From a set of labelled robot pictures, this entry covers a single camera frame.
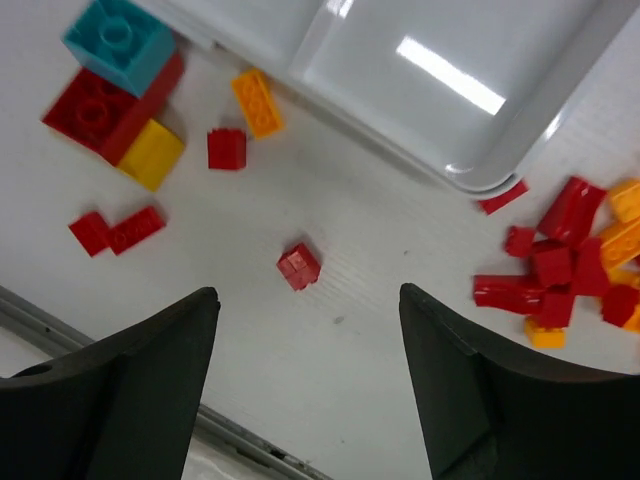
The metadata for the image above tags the red lego brick pair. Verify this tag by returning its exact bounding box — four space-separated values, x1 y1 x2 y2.
68 206 166 257

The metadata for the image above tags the white three-compartment tray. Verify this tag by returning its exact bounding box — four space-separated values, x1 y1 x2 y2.
144 1 639 199

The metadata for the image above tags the teal red yellow duplo stack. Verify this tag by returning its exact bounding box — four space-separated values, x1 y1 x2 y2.
42 1 185 192

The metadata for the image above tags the aluminium front rail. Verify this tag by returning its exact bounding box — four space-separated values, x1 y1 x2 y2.
0 284 331 480

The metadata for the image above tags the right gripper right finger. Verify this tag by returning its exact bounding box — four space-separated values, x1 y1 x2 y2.
399 284 639 479

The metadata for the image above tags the orange lego brick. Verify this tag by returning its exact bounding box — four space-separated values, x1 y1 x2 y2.
231 68 285 139

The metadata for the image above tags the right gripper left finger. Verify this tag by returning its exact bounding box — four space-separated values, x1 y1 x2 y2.
0 285 222 480

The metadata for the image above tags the small red lego brick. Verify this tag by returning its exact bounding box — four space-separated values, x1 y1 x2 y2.
207 128 247 171

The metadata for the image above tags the red orange lego pile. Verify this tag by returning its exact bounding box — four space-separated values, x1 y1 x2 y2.
472 176 639 349

